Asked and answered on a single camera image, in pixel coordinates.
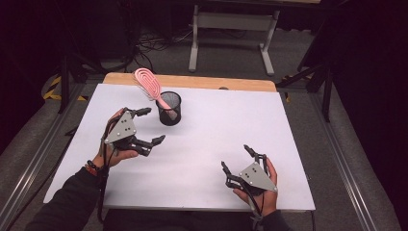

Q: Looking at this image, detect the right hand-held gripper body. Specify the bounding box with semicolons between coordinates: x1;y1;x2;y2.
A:
225;153;279;197

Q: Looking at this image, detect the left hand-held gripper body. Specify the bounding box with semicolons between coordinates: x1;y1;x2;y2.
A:
100;107;154;158

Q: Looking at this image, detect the black mesh pen holder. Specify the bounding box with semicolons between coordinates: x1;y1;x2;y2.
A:
155;90;183;127

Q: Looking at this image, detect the pink hairbrush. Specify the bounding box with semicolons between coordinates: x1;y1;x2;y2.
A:
133;67;178;121

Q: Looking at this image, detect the person's left hand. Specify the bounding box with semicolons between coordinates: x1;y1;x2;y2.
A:
92;108;140;168

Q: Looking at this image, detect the person's right hand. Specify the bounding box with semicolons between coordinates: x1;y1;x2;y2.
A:
233;157;279;218

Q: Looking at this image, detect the white board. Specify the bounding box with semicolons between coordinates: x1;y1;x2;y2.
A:
42;83;317;213

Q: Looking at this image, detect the wooden table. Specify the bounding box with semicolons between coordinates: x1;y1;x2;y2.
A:
103;72;277;93

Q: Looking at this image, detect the black metal stand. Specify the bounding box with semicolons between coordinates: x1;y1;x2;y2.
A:
57;51;107;115
275;61;335;123

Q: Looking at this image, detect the right hand-held gripper cable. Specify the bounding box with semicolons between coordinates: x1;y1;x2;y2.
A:
240;181;267;231

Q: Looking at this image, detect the hand-held gripper cable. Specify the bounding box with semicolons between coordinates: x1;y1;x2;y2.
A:
240;181;267;231
95;136;114;225

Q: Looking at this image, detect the beaded bracelet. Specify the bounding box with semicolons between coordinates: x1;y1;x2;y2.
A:
84;159;104;177

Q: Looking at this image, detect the left hand-held gripper cable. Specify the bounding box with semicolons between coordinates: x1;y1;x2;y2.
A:
95;136;114;225

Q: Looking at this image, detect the tangle of black floor cables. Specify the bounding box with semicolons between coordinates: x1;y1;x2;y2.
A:
126;27;195;75

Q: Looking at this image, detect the aluminium floor rail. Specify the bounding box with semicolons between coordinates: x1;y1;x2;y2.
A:
0;84;86;225
308;92;381;231

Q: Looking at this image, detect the grey metal desk frame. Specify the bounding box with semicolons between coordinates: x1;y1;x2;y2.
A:
188;3;282;77

